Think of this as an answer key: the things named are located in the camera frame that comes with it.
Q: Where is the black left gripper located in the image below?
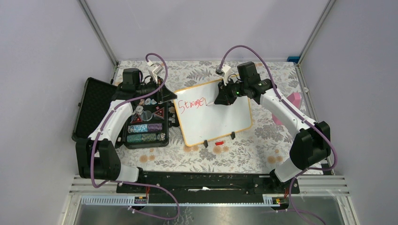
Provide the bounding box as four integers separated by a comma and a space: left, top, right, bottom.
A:
136, 76, 177, 103

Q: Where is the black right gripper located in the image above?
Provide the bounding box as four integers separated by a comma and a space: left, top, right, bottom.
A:
215, 77, 248, 106

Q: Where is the yellow framed whiteboard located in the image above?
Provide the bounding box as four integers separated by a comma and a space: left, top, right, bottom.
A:
174, 79, 253, 147

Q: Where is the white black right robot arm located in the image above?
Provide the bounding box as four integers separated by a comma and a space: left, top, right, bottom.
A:
214, 62, 331, 193

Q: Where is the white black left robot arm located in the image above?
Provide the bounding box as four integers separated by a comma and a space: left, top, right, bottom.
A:
73, 68, 177, 193

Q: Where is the black poker chip case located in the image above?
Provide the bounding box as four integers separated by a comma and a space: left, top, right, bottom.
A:
72, 77, 173, 149

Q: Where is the floral patterned table mat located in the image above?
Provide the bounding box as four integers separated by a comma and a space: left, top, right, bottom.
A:
113, 60, 303, 173

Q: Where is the pink wedge block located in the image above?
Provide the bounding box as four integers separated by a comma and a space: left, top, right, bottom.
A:
272, 92, 303, 125

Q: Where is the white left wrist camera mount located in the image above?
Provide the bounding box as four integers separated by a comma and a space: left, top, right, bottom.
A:
147, 61, 163, 82

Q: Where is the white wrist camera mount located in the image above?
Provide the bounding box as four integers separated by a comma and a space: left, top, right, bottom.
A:
147, 61, 163, 82
216, 65, 232, 86

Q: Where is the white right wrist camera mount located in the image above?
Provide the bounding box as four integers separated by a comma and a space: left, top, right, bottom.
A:
216, 65, 232, 86

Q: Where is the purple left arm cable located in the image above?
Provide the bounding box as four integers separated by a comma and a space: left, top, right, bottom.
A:
90, 52, 181, 220

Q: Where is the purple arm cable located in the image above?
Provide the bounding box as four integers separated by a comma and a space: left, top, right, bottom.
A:
90, 52, 181, 220
219, 45, 338, 224

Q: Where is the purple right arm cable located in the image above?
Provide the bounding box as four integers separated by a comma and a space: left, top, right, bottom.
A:
219, 45, 338, 224

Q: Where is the blue corner bracket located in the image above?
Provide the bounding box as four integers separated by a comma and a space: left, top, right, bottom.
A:
286, 56, 300, 63

